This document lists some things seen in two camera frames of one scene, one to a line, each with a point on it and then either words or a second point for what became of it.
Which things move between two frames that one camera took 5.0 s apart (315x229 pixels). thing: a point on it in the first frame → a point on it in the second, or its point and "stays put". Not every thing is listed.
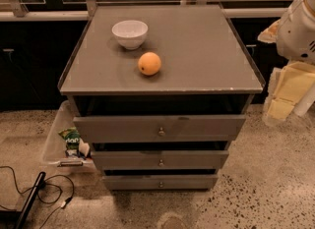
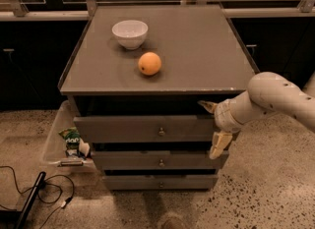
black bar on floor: [31, 200] stays put
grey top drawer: [158, 129] stays put
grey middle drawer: [161, 160] stays put
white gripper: [296, 32] → [224, 117]
